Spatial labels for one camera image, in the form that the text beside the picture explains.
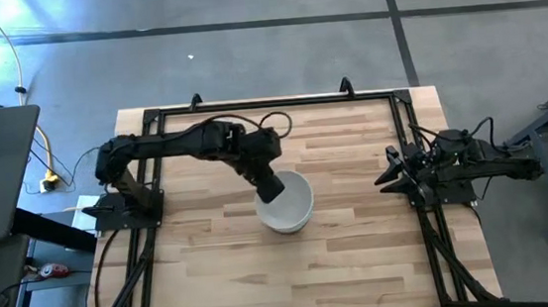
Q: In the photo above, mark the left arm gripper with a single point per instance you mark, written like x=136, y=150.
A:
x=261, y=154

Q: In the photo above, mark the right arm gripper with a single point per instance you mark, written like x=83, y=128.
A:
x=417, y=171

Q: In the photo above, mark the white bowl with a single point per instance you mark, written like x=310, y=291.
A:
x=291, y=206

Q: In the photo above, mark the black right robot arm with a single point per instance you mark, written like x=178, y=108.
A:
x=504, y=168

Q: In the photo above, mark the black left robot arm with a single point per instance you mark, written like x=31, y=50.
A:
x=164, y=145

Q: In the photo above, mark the white paper sheet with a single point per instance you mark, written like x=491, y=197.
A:
x=82, y=210

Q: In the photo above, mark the yellow power plug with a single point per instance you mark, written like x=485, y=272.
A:
x=50, y=183

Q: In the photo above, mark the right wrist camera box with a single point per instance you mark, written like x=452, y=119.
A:
x=453, y=142

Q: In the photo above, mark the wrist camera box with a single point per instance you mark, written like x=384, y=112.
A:
x=234, y=133
x=453, y=142

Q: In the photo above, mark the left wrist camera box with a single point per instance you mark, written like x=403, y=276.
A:
x=234, y=133

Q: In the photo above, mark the black aluminium table frame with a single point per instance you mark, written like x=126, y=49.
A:
x=275, y=104

